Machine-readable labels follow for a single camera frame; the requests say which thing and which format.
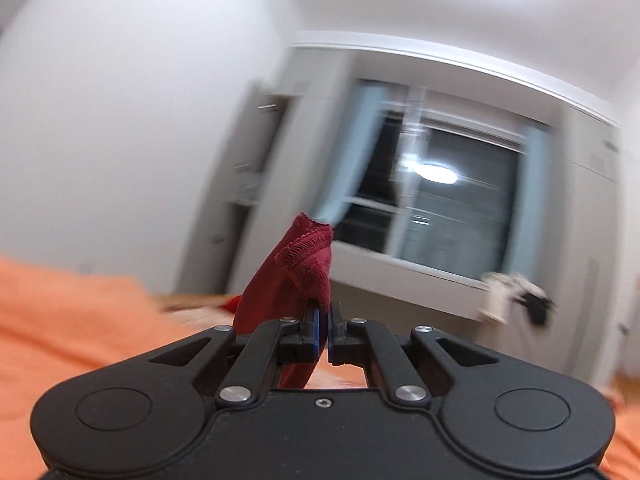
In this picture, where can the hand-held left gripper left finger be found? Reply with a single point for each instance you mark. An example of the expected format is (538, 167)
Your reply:
(314, 331)

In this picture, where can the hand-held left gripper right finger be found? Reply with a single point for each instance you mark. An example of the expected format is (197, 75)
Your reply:
(334, 332)

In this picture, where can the dark red knit garment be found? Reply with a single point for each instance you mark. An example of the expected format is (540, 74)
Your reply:
(280, 280)

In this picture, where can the bright red cloth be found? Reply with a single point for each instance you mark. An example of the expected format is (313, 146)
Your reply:
(232, 305)

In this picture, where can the peach cloth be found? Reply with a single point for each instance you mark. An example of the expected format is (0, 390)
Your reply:
(200, 317)

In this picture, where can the white cloth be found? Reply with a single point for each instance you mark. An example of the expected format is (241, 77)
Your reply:
(500, 295)

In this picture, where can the light blue curtain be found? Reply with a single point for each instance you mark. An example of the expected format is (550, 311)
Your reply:
(350, 160)
(527, 195)

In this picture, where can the grey built-in cabinet unit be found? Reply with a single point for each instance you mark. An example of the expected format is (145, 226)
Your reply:
(240, 160)

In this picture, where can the black cloth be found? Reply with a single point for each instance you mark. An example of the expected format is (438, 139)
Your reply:
(539, 310)

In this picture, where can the orange bed blanket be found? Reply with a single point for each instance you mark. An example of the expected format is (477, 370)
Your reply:
(75, 320)

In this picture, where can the window with white frame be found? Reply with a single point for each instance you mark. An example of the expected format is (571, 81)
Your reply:
(450, 200)

